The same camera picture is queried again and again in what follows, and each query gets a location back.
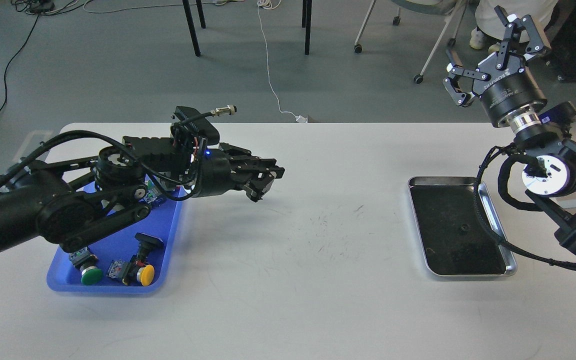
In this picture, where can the black table leg left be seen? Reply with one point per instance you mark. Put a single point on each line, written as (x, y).
(191, 24)

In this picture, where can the blue plastic tray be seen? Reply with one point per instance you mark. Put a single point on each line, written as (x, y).
(162, 222)

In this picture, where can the black table leg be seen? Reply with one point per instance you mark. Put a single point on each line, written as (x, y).
(191, 24)
(306, 24)

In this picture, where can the yellow push button switch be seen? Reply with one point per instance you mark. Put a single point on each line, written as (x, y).
(127, 272)

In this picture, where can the silver metal tray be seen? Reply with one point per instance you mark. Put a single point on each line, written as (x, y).
(440, 206)

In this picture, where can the red push button switch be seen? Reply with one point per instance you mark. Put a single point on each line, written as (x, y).
(153, 196)

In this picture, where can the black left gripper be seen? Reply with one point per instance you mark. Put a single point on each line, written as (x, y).
(208, 165)

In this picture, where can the green mushroom push button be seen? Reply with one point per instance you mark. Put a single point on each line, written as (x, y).
(85, 261)

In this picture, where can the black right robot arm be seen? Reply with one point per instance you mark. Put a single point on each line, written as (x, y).
(539, 174)

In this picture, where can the person in background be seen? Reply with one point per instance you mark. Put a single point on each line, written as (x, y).
(489, 27)

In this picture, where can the white office chair base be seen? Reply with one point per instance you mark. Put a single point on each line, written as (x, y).
(439, 24)

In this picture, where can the black selector switch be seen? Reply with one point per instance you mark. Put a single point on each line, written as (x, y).
(147, 243)

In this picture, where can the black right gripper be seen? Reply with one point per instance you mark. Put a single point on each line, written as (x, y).
(504, 83)

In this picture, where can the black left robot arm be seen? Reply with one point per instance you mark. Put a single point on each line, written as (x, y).
(80, 186)

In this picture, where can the black table leg right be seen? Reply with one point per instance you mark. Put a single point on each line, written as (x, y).
(306, 24)

